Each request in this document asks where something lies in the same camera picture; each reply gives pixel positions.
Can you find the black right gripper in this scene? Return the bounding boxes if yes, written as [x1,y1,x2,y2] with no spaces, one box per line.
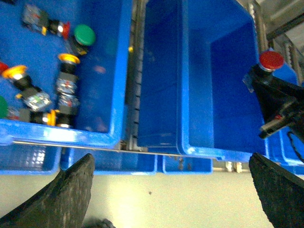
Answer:
[254,75,304,139]

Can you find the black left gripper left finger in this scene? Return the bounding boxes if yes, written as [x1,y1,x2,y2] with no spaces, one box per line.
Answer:
[0,154,95,228]

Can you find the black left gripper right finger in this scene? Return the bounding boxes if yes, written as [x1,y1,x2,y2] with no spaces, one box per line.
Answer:
[249,152,304,228]

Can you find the red mushroom push button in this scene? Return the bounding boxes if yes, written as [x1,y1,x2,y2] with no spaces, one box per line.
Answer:
[242,51,285,94]

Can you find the blue lower bin left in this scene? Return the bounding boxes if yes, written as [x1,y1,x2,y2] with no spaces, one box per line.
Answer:
[60,148,158,175]

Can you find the blue right target bin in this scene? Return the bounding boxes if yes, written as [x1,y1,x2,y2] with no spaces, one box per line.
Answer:
[137,0,300,162]

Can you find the yellow button lower middle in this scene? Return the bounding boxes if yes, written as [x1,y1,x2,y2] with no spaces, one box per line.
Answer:
[1,65,52,112]

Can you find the yellow button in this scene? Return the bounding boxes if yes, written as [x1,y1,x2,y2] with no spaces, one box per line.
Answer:
[1,65,52,112]
[56,53,80,95]

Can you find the green button lower left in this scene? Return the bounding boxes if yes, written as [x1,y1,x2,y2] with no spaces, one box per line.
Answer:
[0,96,8,119]

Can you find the green button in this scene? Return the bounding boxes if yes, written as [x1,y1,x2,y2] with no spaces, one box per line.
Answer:
[67,24,96,56]
[0,96,8,119]

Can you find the blue lower bin right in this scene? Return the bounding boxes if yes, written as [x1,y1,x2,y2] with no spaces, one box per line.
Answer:
[158,155,213,175]

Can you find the yellow button right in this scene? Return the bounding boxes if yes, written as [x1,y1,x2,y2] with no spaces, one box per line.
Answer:
[56,53,80,95]

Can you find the blue middle source bin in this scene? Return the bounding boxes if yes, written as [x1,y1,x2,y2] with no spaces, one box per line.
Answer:
[0,0,133,148]

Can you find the red button lower middle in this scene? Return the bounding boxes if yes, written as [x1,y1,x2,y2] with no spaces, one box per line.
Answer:
[0,62,9,74]

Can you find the green button right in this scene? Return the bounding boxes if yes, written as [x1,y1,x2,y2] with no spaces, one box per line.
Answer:
[67,24,96,56]

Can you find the red button lying sideways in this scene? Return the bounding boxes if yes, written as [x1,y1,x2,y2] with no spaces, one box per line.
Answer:
[21,3,70,40]

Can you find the metal roller rack frame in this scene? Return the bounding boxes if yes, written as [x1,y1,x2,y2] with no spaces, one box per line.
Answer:
[121,0,148,153]

